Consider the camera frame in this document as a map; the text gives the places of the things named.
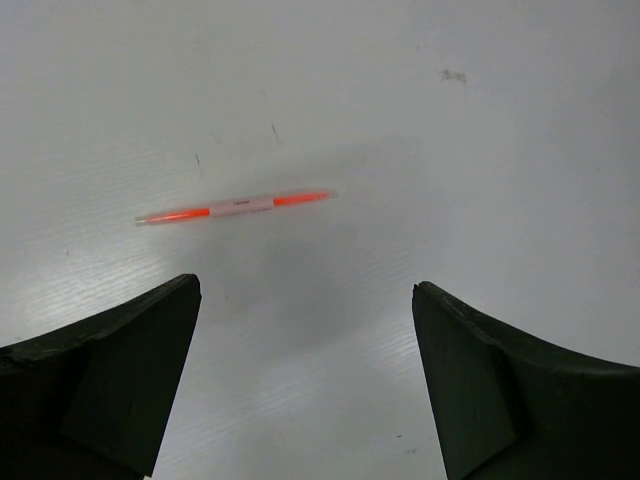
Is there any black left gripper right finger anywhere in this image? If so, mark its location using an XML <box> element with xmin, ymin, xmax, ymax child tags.
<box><xmin>412</xmin><ymin>282</ymin><xmax>639</xmax><ymax>479</ymax></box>

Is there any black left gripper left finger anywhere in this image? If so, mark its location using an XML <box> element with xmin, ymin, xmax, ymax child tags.
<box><xmin>1</xmin><ymin>274</ymin><xmax>202</xmax><ymax>479</ymax></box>

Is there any orange slim highlighter pen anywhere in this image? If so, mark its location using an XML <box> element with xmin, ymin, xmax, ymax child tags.
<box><xmin>134</xmin><ymin>188</ymin><xmax>337</xmax><ymax>226</ymax></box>

